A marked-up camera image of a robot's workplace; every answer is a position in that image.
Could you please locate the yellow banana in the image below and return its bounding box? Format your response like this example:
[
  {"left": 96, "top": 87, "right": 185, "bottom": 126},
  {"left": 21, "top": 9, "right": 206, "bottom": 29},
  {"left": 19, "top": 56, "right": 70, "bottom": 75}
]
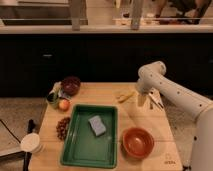
[{"left": 115, "top": 91, "right": 135, "bottom": 103}]

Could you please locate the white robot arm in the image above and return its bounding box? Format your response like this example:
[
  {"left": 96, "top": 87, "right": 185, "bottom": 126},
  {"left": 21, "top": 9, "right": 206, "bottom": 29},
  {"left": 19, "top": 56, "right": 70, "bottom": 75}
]
[{"left": 136, "top": 61, "right": 213, "bottom": 171}]

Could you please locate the red orange bowl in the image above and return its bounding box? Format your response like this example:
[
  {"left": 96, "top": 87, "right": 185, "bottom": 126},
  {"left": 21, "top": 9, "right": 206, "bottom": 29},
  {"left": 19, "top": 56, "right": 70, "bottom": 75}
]
[{"left": 122, "top": 127, "right": 154, "bottom": 159}]

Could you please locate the dark maroon bowl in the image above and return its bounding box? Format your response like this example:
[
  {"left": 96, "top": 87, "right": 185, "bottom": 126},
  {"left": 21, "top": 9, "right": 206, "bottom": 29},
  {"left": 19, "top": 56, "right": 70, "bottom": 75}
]
[{"left": 61, "top": 76, "right": 81, "bottom": 96}]

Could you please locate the grey blue sponge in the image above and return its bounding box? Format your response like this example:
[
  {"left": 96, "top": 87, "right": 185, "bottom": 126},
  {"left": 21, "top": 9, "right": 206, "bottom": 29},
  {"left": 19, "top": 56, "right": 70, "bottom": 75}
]
[{"left": 89, "top": 115, "right": 106, "bottom": 136}]

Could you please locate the red yellow apple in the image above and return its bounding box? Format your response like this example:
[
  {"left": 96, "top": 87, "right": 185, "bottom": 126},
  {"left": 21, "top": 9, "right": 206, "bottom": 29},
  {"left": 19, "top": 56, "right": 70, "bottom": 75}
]
[{"left": 58, "top": 99, "right": 70, "bottom": 111}]

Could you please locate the green plastic tray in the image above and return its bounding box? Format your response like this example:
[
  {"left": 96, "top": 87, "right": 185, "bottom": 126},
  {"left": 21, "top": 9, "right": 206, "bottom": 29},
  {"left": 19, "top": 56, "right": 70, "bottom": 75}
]
[{"left": 60, "top": 104, "right": 118, "bottom": 169}]

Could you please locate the bunch of red grapes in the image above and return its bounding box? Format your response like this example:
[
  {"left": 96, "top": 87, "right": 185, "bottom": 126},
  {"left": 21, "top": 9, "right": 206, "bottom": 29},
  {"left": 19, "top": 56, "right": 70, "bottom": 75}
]
[{"left": 56, "top": 117, "right": 70, "bottom": 140}]

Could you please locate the black handle tool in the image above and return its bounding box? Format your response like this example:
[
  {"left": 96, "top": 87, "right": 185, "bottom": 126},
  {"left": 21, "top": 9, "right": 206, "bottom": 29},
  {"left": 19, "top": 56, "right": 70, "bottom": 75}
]
[{"left": 21, "top": 119, "right": 36, "bottom": 171}]

